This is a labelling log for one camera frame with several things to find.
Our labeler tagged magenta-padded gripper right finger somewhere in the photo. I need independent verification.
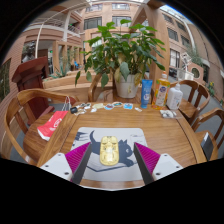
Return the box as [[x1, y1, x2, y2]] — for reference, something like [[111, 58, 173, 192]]
[[132, 142, 184, 186]]

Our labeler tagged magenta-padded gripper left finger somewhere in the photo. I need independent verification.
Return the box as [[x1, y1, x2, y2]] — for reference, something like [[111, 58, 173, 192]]
[[39, 141, 93, 185]]

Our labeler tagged yellow computer mouse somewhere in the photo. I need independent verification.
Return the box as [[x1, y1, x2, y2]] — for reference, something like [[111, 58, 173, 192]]
[[99, 135, 120, 167]]

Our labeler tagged grey cat print mouse pad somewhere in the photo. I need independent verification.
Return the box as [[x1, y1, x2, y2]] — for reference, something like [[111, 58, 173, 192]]
[[70, 126, 150, 183]]

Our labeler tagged red paper bag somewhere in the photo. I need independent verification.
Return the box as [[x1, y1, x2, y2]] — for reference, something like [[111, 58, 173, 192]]
[[37, 95, 72, 142]]

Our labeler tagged black flat device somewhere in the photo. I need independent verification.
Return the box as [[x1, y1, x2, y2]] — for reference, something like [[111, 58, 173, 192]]
[[200, 131, 215, 158]]

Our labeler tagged small white item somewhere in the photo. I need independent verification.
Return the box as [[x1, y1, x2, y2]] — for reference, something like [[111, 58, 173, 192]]
[[159, 109, 178, 120]]

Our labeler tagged wooden armchair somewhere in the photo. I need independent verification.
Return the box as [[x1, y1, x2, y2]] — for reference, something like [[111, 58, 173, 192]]
[[0, 88, 79, 167], [87, 73, 116, 103], [169, 79, 212, 126], [191, 107, 224, 161]]

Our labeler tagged white pump bottle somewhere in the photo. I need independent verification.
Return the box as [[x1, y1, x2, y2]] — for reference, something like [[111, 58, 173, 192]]
[[165, 82, 184, 111]]

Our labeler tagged yellow liquid bottle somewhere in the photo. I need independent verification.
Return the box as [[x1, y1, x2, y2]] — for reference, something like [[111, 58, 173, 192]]
[[151, 70, 171, 111]]

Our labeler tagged blue tube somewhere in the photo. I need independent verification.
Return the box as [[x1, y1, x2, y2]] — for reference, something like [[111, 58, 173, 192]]
[[140, 78, 154, 110]]

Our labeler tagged yellow-flowered potted plant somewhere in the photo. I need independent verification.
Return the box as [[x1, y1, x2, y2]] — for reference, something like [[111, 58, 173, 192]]
[[208, 81, 217, 98]]

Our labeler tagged green agave plant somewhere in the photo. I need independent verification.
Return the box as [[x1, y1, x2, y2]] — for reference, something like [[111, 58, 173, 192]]
[[49, 63, 73, 80]]

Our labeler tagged white figure statue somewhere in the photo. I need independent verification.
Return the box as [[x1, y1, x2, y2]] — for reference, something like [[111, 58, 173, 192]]
[[181, 51, 193, 73]]

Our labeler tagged dark bust statue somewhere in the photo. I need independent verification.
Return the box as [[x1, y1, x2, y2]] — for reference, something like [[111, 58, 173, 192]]
[[21, 41, 37, 64]]

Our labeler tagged large green potted plant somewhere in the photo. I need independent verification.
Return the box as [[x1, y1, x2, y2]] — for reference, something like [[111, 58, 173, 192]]
[[74, 18, 167, 99]]

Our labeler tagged dark red wooden pedestal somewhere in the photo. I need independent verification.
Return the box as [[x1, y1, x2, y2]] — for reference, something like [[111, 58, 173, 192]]
[[11, 55, 56, 118]]

